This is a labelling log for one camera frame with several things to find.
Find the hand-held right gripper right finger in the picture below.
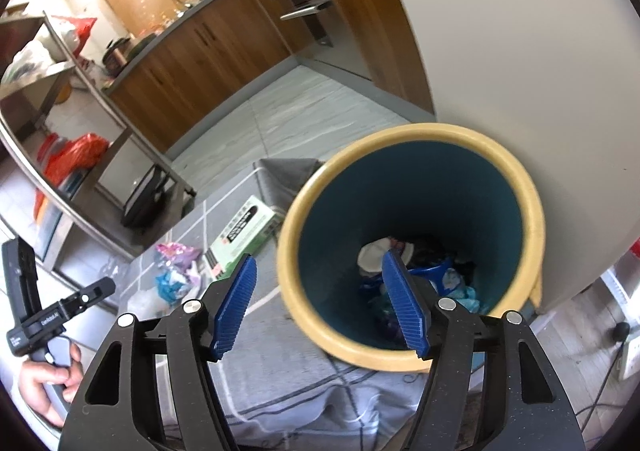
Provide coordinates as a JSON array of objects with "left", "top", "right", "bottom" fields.
[{"left": 381, "top": 251, "right": 586, "bottom": 451}]

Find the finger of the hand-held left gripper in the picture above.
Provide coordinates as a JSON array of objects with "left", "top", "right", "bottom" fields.
[{"left": 58, "top": 279, "right": 117, "bottom": 321}]

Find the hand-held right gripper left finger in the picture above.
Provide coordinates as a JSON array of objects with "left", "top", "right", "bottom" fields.
[{"left": 64, "top": 253, "right": 258, "bottom": 451}]

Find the blue wet wipes packet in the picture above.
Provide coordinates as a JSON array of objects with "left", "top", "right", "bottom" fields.
[{"left": 360, "top": 256, "right": 457, "bottom": 303}]

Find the white red printed bag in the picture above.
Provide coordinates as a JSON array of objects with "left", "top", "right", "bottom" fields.
[{"left": 357, "top": 237, "right": 416, "bottom": 278}]

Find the light blue face mask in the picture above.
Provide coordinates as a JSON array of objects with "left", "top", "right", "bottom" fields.
[{"left": 442, "top": 268, "right": 482, "bottom": 313}]

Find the teal bin with yellow rim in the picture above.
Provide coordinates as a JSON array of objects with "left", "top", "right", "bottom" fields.
[{"left": 276, "top": 123, "right": 546, "bottom": 373}]

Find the person's left hand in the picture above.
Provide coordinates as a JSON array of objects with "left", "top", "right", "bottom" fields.
[{"left": 19, "top": 343, "right": 84, "bottom": 428}]

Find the light blue crumpled wrapper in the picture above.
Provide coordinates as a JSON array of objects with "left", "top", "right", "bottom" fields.
[{"left": 154, "top": 271, "right": 199, "bottom": 305}]

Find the blue clear storage box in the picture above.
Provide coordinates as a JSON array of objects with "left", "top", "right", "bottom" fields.
[{"left": 32, "top": 166, "right": 96, "bottom": 257}]

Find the green white carton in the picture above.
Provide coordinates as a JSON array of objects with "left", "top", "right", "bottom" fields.
[{"left": 207, "top": 195, "right": 281, "bottom": 280}]

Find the pink crumpled wrapper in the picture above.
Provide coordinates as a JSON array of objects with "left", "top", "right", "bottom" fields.
[{"left": 154, "top": 241, "right": 204, "bottom": 282}]

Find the grey checked blanket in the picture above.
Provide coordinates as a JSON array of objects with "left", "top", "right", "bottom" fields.
[{"left": 107, "top": 158, "right": 482, "bottom": 451}]

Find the black flat appliance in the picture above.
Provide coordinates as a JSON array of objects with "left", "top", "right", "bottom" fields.
[{"left": 121, "top": 164, "right": 176, "bottom": 228}]

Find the large red plastic bag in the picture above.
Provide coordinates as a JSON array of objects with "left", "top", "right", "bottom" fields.
[{"left": 42, "top": 132, "right": 111, "bottom": 187}]

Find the steel shelf rack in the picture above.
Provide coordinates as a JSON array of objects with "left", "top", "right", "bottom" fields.
[{"left": 0, "top": 12, "right": 199, "bottom": 258}]

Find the white plastic bag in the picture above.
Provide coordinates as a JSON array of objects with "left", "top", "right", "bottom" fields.
[{"left": 2, "top": 38, "right": 56, "bottom": 82}]

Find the white power strip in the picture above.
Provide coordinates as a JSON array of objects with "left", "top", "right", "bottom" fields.
[{"left": 617, "top": 335, "right": 640, "bottom": 383}]

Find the dark rice cooker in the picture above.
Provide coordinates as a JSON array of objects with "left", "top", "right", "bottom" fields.
[{"left": 102, "top": 37, "right": 134, "bottom": 78}]

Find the wooden base cabinet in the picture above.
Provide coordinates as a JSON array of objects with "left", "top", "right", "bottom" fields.
[{"left": 104, "top": 0, "right": 297, "bottom": 155}]

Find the black wok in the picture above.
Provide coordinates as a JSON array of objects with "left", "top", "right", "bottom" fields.
[{"left": 127, "top": 33, "right": 157, "bottom": 58}]

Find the small red plastic bag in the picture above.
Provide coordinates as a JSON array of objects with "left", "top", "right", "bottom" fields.
[{"left": 49, "top": 15, "right": 99, "bottom": 50}]

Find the wooden cabinet with oven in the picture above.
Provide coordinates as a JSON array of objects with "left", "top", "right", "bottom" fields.
[{"left": 240, "top": 0, "right": 437, "bottom": 115}]

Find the black plug cable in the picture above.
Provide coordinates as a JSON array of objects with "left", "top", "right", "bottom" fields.
[{"left": 574, "top": 321, "right": 633, "bottom": 433}]

